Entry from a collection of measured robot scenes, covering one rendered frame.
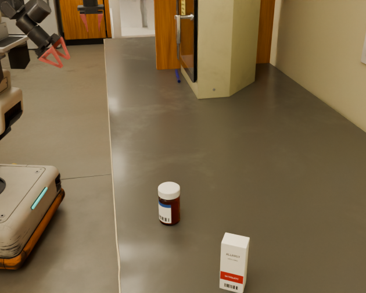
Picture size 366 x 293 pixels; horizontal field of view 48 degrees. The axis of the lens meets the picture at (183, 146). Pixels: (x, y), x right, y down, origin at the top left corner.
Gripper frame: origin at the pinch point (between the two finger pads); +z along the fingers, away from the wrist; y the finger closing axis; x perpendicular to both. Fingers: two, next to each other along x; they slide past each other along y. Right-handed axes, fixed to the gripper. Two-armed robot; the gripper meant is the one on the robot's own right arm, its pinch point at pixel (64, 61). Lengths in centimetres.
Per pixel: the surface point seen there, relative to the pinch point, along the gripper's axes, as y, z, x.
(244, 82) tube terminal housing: -4, 47, -46
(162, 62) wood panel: 18.8, 27.2, -22.0
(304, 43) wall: 7, 53, -70
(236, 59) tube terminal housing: -10, 37, -49
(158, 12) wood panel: 19.6, 11.6, -34.1
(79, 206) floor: 49, 67, 83
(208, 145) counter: -50, 38, -35
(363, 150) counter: -53, 63, -65
